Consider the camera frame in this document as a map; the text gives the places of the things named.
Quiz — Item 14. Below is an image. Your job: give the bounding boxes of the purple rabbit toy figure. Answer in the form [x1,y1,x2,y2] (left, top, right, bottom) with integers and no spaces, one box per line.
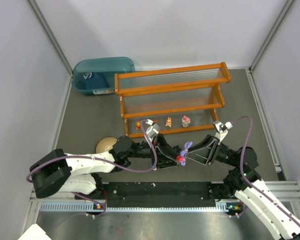
[176,141,193,166]

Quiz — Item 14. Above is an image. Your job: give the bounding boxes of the pink rabbit toy figure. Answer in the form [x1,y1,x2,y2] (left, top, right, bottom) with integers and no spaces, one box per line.
[181,115,191,128]

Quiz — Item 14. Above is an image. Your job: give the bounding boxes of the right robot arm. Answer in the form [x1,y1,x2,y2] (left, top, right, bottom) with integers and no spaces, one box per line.
[182,135,300,240]

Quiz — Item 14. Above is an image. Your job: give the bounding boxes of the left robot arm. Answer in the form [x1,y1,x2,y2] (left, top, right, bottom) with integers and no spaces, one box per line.
[26,134,186,199]

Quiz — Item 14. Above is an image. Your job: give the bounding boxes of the orange wooden shelf rack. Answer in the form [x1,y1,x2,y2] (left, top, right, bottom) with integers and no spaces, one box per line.
[114,62,232,138]

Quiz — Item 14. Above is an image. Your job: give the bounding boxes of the black spiky toy figure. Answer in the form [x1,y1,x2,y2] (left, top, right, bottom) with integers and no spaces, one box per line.
[173,145,181,152]

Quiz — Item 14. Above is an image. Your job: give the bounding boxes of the tan rabbit toy figure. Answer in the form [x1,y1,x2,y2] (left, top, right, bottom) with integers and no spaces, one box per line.
[165,117,172,128]

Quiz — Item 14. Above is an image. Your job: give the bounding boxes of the yellow bear toy figure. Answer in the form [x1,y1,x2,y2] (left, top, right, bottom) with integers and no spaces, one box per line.
[135,121,142,131]

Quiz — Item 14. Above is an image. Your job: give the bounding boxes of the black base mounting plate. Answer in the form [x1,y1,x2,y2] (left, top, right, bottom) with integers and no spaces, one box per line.
[86,181,243,209]

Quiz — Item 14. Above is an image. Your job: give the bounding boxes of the beige round bowl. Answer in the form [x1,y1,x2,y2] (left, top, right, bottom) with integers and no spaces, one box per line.
[95,136,117,154]

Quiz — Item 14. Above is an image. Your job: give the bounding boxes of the blue cap in bin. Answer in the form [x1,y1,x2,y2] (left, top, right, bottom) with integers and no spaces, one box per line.
[81,72,109,90]

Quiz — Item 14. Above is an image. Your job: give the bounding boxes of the teal plastic bin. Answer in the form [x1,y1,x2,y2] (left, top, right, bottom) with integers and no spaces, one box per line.
[72,56,135,96]

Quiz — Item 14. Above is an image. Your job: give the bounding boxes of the white object bottom left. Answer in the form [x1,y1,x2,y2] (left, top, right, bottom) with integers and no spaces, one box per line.
[18,223,51,240]

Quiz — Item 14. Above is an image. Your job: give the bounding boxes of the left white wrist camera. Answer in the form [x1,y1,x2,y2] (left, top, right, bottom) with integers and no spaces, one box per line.
[145,119,161,142]

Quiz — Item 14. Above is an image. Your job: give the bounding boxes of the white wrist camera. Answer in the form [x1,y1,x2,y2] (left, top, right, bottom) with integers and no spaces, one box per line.
[145,119,161,142]
[213,120,233,142]

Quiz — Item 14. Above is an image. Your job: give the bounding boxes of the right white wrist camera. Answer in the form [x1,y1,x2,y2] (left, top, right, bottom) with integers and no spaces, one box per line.
[213,120,233,142]

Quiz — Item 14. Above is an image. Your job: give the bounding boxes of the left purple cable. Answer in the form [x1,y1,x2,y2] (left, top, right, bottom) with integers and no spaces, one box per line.
[26,119,158,218]

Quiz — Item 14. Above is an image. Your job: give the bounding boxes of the grey slotted cable duct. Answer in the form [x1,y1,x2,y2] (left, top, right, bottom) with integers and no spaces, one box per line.
[39,202,240,213]

